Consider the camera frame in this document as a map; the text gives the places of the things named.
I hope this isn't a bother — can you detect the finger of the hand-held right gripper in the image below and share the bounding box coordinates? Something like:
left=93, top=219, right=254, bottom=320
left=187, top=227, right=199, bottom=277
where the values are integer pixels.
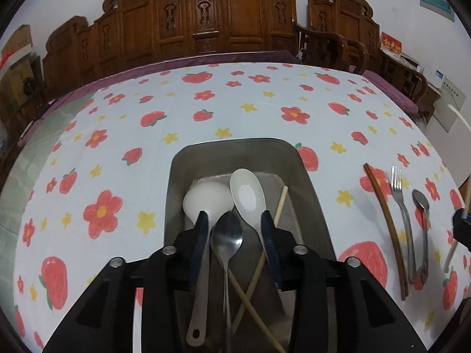
left=452, top=209, right=471, bottom=251

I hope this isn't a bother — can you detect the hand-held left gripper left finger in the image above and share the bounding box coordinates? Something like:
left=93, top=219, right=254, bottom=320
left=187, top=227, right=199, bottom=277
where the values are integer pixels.
left=44, top=209, right=211, bottom=353

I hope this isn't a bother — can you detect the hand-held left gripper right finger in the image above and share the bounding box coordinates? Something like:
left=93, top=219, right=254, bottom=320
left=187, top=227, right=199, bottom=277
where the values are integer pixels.
left=261, top=209, right=429, bottom=353

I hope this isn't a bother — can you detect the large metal spoon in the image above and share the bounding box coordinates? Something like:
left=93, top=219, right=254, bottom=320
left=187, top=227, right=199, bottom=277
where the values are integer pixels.
left=210, top=211, right=243, bottom=353

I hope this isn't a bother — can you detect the small metal spoon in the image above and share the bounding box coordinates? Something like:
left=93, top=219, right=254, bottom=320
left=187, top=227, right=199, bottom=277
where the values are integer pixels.
left=411, top=189, right=431, bottom=284

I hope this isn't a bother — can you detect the white round plastic spoon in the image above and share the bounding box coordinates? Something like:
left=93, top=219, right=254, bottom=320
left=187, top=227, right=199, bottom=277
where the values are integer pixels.
left=183, top=181, right=234, bottom=347

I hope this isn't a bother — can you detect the white oval plastic spoon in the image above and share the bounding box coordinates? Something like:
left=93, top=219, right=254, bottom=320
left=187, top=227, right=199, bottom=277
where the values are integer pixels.
left=230, top=168, right=288, bottom=315

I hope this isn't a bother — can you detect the metal fork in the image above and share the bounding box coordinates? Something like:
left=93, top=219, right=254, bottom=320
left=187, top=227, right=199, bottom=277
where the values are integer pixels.
left=390, top=165, right=424, bottom=284

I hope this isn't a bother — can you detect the rectangular metal tin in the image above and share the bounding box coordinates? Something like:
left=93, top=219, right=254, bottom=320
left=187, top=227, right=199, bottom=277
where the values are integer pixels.
left=163, top=138, right=337, bottom=353

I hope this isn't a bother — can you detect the strawberry flower print tablecloth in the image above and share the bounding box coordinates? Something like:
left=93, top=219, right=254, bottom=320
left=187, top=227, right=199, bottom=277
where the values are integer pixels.
left=7, top=61, right=471, bottom=353

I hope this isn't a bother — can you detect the wooden side table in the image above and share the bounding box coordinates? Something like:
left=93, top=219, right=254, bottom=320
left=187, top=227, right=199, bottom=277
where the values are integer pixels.
left=401, top=53, right=442, bottom=98

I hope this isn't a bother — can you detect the purple armchair cushion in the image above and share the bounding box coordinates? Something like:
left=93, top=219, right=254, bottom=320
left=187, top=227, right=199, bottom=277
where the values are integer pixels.
left=349, top=64, right=420, bottom=114

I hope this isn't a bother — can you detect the white box on side table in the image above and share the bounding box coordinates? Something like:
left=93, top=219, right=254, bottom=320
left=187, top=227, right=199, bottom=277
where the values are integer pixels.
left=423, top=64, right=446, bottom=89

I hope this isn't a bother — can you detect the red gift box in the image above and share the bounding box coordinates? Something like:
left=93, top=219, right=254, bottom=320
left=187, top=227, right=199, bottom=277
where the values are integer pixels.
left=380, top=32, right=403, bottom=59

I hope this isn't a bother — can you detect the carved wooden sofa bench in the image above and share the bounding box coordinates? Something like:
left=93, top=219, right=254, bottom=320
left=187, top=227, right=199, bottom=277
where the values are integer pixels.
left=39, top=0, right=300, bottom=98

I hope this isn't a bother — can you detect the carved wooden armchair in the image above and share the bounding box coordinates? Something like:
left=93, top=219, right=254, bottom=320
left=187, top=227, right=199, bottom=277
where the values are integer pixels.
left=294, top=0, right=429, bottom=126

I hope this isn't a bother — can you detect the large cardboard box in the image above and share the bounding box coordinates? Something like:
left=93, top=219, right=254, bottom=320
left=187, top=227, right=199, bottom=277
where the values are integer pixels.
left=0, top=55, right=42, bottom=118

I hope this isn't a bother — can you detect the small cardboard box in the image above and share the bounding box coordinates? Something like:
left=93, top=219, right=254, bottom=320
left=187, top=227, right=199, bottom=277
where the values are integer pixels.
left=0, top=25, right=33, bottom=67

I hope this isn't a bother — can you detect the grey wall distribution box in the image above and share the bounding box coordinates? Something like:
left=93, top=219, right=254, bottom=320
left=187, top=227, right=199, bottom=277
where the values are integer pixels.
left=419, top=0, right=455, bottom=21

